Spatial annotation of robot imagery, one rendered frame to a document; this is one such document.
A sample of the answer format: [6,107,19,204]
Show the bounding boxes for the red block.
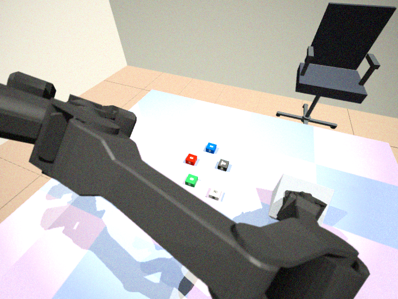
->
[185,154,197,165]

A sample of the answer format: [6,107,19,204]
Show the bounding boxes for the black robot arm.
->
[0,83,370,299]

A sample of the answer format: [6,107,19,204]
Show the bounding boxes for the green block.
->
[185,174,198,187]

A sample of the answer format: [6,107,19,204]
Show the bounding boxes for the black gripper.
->
[7,71,137,138]

